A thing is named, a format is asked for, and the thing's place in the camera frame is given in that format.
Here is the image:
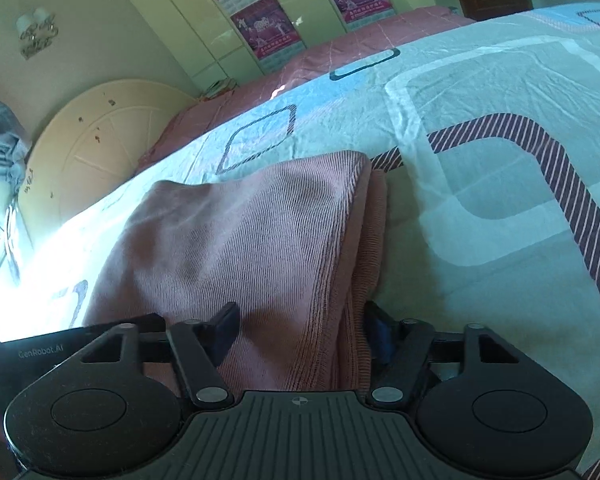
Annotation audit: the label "cream round headboard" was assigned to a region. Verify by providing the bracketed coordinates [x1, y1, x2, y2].
[18, 79, 196, 247]

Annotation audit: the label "pink knit sweater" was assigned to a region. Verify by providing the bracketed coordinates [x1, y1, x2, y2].
[84, 151, 388, 393]

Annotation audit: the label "grey blue curtain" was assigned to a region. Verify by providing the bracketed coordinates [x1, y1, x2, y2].
[0, 100, 30, 285]

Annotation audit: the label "double shade wall lamp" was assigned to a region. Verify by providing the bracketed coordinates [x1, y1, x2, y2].
[16, 6, 59, 60]

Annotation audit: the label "lower left pink poster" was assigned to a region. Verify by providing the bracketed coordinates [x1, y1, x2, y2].
[230, 0, 301, 60]

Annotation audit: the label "patterned light blue bedsheet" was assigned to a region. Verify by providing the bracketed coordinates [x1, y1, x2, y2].
[0, 3, 600, 479]

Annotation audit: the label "stack of books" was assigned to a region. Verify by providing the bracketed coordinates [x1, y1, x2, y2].
[200, 78, 237, 101]

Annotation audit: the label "pink checked bed cover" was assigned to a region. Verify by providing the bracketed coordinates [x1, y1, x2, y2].
[135, 6, 473, 174]

